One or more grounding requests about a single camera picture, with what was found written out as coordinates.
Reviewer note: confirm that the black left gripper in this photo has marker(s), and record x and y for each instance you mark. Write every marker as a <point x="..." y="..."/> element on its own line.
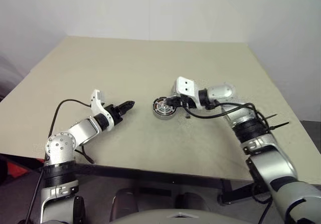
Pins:
<point x="116" y="112"/>

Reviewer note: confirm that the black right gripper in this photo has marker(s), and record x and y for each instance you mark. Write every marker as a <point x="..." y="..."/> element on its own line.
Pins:
<point x="188" y="102"/>

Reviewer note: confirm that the copper wound stator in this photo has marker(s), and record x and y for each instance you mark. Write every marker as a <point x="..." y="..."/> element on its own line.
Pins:
<point x="164" y="117"/>

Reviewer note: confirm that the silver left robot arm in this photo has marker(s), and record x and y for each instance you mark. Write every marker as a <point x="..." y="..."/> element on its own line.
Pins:
<point x="60" y="146"/>

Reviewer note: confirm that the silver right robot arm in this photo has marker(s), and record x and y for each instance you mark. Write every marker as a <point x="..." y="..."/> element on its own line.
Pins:
<point x="270" y="158"/>

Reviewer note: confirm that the dark grey rounded shape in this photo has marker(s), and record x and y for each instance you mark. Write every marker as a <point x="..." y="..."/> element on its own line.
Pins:
<point x="124" y="200"/>

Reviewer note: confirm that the grey robot torso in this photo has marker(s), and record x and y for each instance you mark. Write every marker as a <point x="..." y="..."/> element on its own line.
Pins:
<point x="163" y="217"/>

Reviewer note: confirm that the grey draped cover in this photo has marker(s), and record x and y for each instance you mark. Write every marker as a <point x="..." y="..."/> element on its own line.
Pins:
<point x="11" y="78"/>

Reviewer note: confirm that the red object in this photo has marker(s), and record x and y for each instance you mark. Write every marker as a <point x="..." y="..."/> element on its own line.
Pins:
<point x="21" y="168"/>

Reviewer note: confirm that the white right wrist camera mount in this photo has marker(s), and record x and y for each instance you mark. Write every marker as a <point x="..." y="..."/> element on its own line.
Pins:
<point x="185" y="86"/>

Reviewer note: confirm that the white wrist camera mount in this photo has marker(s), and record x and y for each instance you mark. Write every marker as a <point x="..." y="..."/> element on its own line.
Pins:
<point x="96" y="101"/>
<point x="185" y="86"/>

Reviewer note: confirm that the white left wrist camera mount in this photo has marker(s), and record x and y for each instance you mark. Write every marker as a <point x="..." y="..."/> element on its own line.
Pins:
<point x="96" y="101"/>

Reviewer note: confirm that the black table frame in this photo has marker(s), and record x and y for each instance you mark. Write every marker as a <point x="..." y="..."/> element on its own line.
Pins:
<point x="150" y="175"/>

